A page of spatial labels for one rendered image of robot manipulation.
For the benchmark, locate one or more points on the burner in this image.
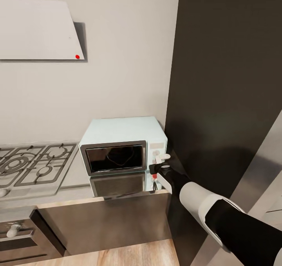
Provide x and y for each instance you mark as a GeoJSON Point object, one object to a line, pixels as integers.
{"type": "Point", "coordinates": [34, 170]}

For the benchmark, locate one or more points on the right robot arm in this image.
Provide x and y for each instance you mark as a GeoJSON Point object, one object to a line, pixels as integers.
{"type": "Point", "coordinates": [253, 242]}

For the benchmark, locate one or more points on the fridge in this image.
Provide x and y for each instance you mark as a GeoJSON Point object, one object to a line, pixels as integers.
{"type": "Point", "coordinates": [224, 113]}

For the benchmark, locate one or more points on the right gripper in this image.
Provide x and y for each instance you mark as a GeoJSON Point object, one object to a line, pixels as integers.
{"type": "Point", "coordinates": [153, 167]}

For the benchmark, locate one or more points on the microwave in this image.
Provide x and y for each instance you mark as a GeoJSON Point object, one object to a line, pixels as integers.
{"type": "Point", "coordinates": [121, 145]}

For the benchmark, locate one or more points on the range hood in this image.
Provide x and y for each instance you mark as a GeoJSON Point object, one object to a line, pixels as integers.
{"type": "Point", "coordinates": [38, 29]}

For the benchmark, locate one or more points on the oven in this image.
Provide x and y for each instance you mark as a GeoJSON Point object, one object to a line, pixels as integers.
{"type": "Point", "coordinates": [26, 237]}

